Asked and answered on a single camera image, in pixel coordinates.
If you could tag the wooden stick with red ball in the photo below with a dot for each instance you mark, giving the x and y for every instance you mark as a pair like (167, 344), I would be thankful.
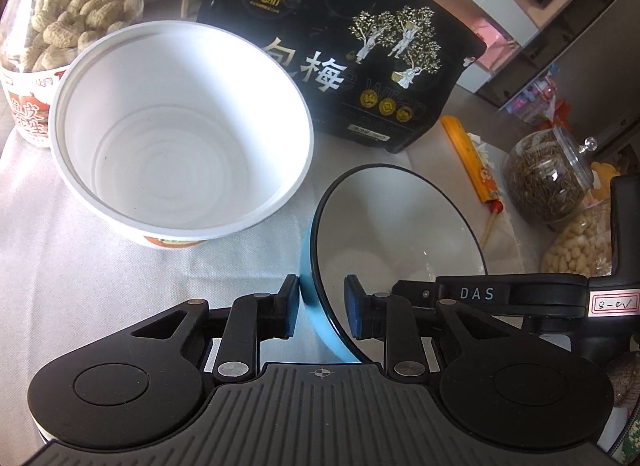
(495, 208)

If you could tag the white fringed tablecloth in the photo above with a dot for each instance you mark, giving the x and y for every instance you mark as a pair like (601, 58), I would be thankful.
(50, 246)

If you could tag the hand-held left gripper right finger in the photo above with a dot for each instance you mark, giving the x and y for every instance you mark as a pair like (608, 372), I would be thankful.
(354, 311)

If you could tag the blue bowl with white interior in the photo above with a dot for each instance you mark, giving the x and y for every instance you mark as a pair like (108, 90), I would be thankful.
(395, 226)

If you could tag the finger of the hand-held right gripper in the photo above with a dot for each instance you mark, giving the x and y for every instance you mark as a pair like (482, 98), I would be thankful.
(415, 291)

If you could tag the black snack bag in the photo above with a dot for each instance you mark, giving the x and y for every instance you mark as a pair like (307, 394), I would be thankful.
(310, 20)

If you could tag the white wooden shelf cabinet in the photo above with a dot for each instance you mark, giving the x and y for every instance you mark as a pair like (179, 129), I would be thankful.
(590, 45)

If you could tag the glass bowl of peanuts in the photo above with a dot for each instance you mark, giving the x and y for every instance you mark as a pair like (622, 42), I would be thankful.
(575, 246)

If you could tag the white paper bowl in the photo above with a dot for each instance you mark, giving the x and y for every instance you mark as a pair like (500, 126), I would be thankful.
(175, 145)

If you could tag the yellow round object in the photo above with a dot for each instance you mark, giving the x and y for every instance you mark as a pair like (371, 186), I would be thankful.
(604, 173)

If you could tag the peanut jar with gold lid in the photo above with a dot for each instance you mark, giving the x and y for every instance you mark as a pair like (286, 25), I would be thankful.
(65, 10)

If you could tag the yellow cartoon packet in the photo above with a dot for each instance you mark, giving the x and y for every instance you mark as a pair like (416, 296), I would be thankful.
(470, 155)

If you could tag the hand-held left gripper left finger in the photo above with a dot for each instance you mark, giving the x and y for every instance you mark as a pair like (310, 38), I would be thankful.
(291, 308)

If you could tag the glass jar of dried strips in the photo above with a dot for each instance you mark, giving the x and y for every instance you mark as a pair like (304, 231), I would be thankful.
(540, 180)

